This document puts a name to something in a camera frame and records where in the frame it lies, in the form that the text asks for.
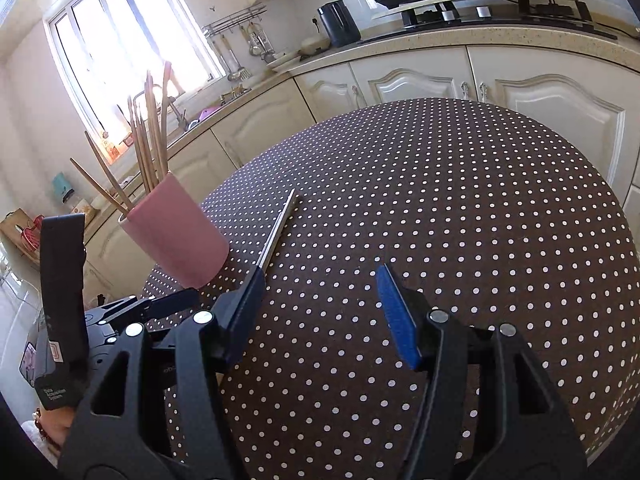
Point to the wooden chopstick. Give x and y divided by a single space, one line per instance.
276 231
163 118
121 203
145 154
154 126
138 147
107 171
150 150

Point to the black gas stove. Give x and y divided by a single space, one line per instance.
424 15

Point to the wall utensil rack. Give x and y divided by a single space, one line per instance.
240 42

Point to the seasoning bottle teal cap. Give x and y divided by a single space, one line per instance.
71 199

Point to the pink cup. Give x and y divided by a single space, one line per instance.
174 231

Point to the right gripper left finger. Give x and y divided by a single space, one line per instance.
154 410

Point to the black electric kettle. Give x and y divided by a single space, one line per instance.
339 24

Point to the chrome sink faucet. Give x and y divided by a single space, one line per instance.
182 122

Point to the cream lower cabinets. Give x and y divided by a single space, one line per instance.
583 96

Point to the person left hand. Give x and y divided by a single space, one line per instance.
55 424

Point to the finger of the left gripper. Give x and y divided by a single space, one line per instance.
129 310
99 349

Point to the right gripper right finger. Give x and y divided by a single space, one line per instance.
523 430

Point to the brown polka dot tablecloth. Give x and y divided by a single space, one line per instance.
491 215

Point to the kitchen window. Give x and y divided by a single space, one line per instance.
107 49

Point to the wooden cutting board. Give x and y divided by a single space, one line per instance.
24 232

